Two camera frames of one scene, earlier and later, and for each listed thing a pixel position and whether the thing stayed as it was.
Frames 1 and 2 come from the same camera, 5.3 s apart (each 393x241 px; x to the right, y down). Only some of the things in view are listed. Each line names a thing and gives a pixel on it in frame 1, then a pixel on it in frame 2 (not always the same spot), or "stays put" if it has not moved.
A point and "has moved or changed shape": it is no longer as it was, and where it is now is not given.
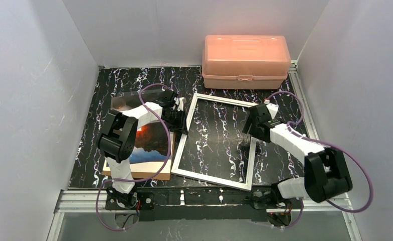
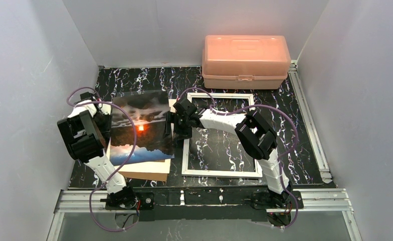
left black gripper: x=178 y=119 → x=104 y=123
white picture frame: x=175 y=169 has moved or changed shape
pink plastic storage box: x=244 y=62 stays put
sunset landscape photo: x=155 y=138 stays put
